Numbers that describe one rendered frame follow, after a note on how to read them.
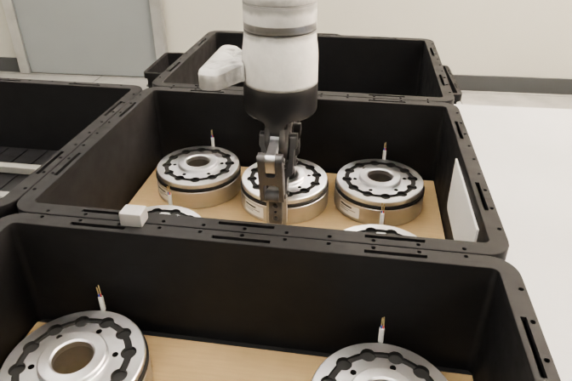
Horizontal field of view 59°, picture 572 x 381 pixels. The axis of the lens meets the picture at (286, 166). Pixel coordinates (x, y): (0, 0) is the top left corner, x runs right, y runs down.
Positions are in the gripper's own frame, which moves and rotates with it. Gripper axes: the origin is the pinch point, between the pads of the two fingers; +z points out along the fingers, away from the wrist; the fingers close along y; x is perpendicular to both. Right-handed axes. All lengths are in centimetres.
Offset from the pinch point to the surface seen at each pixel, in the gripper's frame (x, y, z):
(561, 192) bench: -43, 32, 15
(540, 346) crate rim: -19.4, -25.5, -7.8
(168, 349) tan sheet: 6.0, -20.9, 2.1
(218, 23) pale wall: 86, 273, 47
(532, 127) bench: -46, 60, 15
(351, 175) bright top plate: -7.6, 4.6, -1.0
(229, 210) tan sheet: 6.2, -0.2, 2.2
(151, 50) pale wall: 132, 268, 66
